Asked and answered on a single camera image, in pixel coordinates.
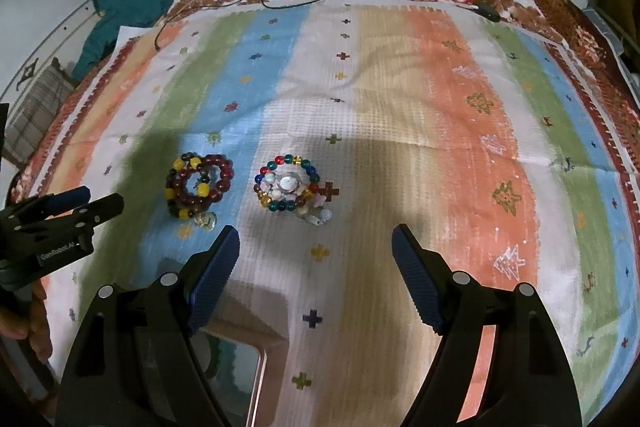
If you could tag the white headboard with metal trim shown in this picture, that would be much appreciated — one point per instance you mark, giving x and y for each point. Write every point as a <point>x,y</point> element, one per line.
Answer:
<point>30,62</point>

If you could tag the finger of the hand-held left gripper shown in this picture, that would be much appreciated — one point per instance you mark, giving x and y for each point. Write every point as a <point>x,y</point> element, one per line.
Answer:
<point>67,198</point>
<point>95,209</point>

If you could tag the plaid pillow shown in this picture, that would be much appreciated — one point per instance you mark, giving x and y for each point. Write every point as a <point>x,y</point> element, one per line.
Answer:
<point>40,107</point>

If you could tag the person's left hand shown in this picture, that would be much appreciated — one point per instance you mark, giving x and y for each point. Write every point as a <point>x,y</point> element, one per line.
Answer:
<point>42,327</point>

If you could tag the black charger plug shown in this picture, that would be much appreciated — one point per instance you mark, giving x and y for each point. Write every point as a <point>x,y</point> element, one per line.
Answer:
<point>487,12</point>

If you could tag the striped woven mat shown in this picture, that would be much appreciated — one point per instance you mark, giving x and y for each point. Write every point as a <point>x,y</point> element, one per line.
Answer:
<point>380,107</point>

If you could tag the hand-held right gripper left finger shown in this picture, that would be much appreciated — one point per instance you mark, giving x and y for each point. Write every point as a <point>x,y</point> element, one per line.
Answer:
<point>215,279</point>

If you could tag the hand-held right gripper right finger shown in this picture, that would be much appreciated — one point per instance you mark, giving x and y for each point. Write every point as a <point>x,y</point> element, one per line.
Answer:
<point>415,279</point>

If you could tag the metal tin box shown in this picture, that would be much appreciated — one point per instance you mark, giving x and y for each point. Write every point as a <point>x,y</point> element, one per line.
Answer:
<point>240,357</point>

